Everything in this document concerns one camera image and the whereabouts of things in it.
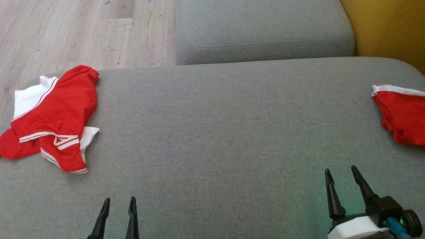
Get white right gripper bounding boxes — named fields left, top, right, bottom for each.
left=325, top=165, right=397, bottom=239

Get large grey sofa seat cushion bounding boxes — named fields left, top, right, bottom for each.
left=0, top=56, right=425, bottom=239

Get red Bulls 23 jersey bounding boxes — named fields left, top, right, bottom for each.
left=0, top=65, right=100, bottom=174

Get small grey sofa cushion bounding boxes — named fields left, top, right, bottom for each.
left=174, top=0, right=355, bottom=65

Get red shorts with white trim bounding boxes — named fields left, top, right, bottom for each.
left=371, top=84, right=425, bottom=147

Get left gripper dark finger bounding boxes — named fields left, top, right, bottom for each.
left=87, top=198, right=111, bottom=239
left=126, top=196, right=140, bottom=239

